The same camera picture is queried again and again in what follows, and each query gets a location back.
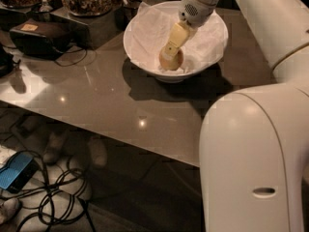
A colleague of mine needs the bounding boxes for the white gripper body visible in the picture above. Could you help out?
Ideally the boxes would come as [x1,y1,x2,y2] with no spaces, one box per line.
[179,0,214,28]

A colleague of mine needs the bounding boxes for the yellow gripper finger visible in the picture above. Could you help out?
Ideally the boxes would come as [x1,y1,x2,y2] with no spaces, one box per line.
[163,21,190,56]

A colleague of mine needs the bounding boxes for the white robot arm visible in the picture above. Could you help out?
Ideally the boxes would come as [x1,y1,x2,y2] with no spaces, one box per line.
[179,0,309,232]

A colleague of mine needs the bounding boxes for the white bowl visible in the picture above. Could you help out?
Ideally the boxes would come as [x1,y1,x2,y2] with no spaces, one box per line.
[123,0,229,84]

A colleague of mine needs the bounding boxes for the white paper napkin liner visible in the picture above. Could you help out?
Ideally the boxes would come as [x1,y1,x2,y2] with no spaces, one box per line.
[129,1,225,74]

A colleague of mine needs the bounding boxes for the dark cup with scoop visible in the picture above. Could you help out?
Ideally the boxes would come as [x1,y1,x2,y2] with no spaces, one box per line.
[118,0,141,29]

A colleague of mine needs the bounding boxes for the dark display stand block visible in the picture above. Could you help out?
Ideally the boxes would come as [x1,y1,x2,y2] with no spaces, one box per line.
[51,8,124,49]

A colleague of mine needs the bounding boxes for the black electronic box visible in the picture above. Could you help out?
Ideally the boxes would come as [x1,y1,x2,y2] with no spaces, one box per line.
[9,19,72,60]

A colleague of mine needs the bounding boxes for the right grey shoe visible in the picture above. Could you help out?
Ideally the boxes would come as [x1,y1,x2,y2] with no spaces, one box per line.
[88,136,107,168]

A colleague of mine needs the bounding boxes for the grey shoe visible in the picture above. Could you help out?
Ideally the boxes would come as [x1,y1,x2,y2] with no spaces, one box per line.
[0,198,21,224]
[42,131,68,164]
[88,136,107,168]

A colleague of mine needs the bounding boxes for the black device at left edge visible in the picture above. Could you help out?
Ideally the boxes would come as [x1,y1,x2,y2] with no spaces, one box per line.
[0,44,14,77]

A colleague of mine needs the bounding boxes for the blue foot pedal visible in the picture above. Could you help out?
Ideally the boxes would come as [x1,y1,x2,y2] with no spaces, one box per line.
[0,153,38,193]

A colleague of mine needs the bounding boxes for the grey shoe bottom left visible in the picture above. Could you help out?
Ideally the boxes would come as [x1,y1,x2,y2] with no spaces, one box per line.
[0,198,21,224]

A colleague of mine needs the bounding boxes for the black floor cables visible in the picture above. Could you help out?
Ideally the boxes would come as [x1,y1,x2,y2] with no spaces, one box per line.
[0,130,98,232]

